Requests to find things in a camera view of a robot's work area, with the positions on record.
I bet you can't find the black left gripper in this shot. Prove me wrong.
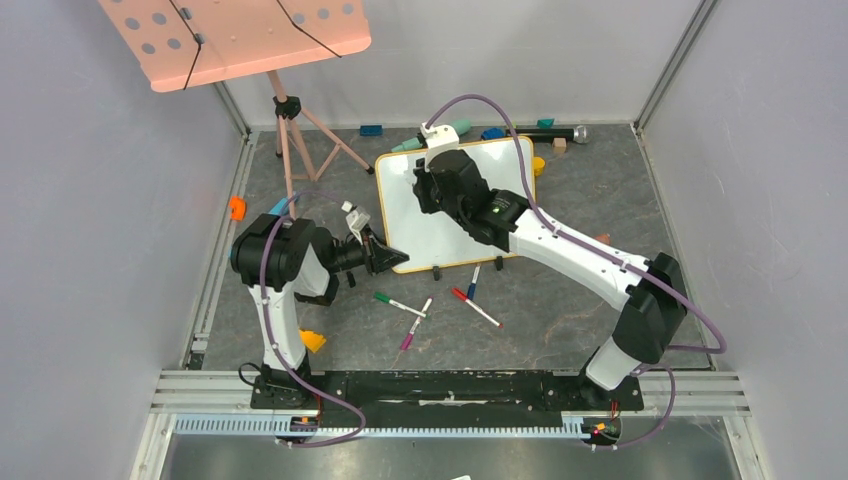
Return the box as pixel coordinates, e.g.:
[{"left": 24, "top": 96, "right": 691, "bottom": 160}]
[{"left": 326, "top": 223, "right": 408, "bottom": 275}]

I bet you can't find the yellow-framed whiteboard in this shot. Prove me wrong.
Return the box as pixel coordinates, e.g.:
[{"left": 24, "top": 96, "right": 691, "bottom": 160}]
[{"left": 375, "top": 136, "right": 536, "bottom": 274}]

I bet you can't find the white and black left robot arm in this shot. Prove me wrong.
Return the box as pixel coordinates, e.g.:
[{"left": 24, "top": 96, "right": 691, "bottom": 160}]
[{"left": 230, "top": 212, "right": 410, "bottom": 408}]

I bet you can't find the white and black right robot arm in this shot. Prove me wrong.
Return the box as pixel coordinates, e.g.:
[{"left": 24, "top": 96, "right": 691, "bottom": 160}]
[{"left": 413, "top": 149, "right": 690, "bottom": 408}]

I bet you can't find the green-capped marker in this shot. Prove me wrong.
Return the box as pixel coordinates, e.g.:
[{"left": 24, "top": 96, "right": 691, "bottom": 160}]
[{"left": 374, "top": 292, "right": 427, "bottom": 318}]

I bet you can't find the mint green toy microphone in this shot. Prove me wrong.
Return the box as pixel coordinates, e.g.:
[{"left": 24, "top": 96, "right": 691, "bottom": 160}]
[{"left": 391, "top": 119, "right": 472, "bottom": 153}]

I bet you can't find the blue toy car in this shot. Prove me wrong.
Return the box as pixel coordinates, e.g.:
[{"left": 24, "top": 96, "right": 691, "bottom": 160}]
[{"left": 480, "top": 127, "right": 508, "bottom": 141}]

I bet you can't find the yellow round block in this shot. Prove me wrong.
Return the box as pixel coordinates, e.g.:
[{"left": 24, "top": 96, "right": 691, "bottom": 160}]
[{"left": 532, "top": 156, "right": 546, "bottom": 177}]

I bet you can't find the red-capped marker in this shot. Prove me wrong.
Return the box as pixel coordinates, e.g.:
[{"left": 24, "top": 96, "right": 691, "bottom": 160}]
[{"left": 451, "top": 287, "right": 504, "bottom": 329}]

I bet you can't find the magenta-capped marker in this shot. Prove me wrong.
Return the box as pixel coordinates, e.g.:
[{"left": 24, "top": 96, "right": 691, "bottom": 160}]
[{"left": 400, "top": 296, "right": 433, "bottom": 351}]

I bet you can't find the dark blue brick block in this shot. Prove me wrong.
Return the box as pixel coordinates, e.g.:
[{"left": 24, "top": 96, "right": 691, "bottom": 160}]
[{"left": 359, "top": 124, "right": 383, "bottom": 137}]

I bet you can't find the blue-capped marker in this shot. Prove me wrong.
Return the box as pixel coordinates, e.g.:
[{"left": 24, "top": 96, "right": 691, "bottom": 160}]
[{"left": 466, "top": 263, "right": 482, "bottom": 300}]

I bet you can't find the blue toy microphone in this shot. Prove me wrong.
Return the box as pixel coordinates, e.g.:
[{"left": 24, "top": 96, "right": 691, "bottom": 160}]
[{"left": 268, "top": 198, "right": 291, "bottom": 217}]

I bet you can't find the teal triangle block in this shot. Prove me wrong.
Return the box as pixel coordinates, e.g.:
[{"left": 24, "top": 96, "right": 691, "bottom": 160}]
[{"left": 536, "top": 118, "right": 555, "bottom": 129}]

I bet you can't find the orange wedge block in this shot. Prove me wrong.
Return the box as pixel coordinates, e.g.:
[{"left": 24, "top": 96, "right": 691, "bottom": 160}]
[{"left": 299, "top": 329, "right": 327, "bottom": 353}]

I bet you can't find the wooden cube block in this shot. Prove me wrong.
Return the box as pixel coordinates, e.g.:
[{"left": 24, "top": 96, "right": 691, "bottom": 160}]
[{"left": 552, "top": 137, "right": 568, "bottom": 155}]

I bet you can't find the black handheld microphone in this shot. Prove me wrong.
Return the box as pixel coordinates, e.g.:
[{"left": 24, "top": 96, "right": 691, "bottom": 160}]
[{"left": 515, "top": 125, "right": 589, "bottom": 144}]

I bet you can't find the small orange clip toy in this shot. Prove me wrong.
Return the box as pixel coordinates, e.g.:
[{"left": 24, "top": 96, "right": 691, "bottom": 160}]
[{"left": 228, "top": 196, "right": 247, "bottom": 222}]

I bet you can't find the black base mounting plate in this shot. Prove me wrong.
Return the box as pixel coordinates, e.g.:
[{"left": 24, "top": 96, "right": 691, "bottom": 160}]
[{"left": 250, "top": 370, "right": 644, "bottom": 429}]

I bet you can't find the pink music stand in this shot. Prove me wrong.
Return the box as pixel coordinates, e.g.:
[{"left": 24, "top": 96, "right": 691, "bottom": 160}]
[{"left": 100, "top": 0, "right": 374, "bottom": 191}]

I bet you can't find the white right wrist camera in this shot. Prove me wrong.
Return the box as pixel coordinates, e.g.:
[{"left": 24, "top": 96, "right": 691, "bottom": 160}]
[{"left": 420, "top": 123, "right": 459, "bottom": 170}]

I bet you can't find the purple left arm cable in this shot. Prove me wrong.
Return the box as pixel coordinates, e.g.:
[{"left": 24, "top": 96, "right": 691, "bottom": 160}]
[{"left": 258, "top": 192, "right": 367, "bottom": 450}]

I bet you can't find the grey toothed cable rail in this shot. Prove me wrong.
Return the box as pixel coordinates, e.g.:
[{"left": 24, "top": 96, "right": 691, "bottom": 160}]
[{"left": 173, "top": 411, "right": 588, "bottom": 439}]

